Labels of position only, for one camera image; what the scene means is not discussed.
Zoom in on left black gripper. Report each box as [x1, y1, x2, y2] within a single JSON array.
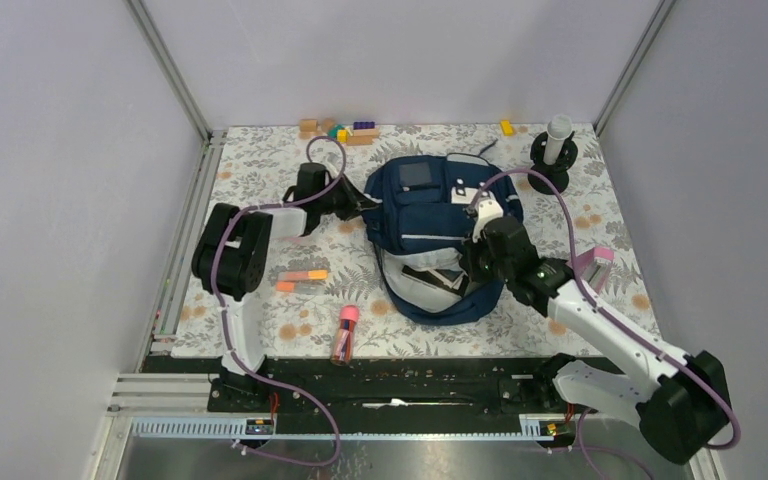
[[314, 172, 376, 221]]

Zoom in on black microphone stand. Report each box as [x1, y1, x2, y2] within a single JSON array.
[[527, 131, 578, 195]]

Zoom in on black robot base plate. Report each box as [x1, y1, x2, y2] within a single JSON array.
[[141, 356, 582, 436]]

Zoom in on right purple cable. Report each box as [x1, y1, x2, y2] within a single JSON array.
[[466, 166, 743, 480]]

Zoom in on dark blue book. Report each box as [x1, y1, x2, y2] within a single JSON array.
[[430, 269, 470, 292]]

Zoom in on long wooden block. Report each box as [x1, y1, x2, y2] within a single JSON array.
[[344, 128, 380, 146]]

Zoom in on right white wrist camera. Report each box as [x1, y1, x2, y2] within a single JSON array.
[[467, 196, 504, 242]]

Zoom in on yellow block at back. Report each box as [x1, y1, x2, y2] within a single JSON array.
[[499, 119, 516, 137]]

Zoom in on purple cable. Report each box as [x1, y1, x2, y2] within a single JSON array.
[[466, 166, 743, 480], [208, 135, 349, 468]]

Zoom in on teal toy block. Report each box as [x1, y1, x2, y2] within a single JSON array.
[[327, 124, 345, 139]]

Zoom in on orange pink highlighter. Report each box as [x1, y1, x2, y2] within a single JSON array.
[[277, 269, 328, 282]]

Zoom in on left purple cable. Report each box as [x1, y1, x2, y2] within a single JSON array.
[[208, 135, 349, 468]]

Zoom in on black notebook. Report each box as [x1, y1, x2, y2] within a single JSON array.
[[402, 265, 441, 288]]

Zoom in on navy blue student backpack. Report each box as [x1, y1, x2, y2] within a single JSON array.
[[362, 153, 524, 326]]

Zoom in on purple toy block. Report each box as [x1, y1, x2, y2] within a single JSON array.
[[353, 121, 376, 130]]

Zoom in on wooden cube block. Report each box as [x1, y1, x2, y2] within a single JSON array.
[[298, 118, 319, 133]]

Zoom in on floral table cloth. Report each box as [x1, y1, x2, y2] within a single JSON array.
[[210, 124, 659, 358]]

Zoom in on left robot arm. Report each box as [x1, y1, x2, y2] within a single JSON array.
[[191, 163, 379, 411]]

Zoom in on pink pencil case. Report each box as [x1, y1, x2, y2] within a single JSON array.
[[568, 246, 615, 293]]

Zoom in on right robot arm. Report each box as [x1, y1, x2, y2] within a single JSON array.
[[461, 214, 741, 464]]

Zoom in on pink topped pen tube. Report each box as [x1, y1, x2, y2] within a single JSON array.
[[331, 305, 360, 366]]

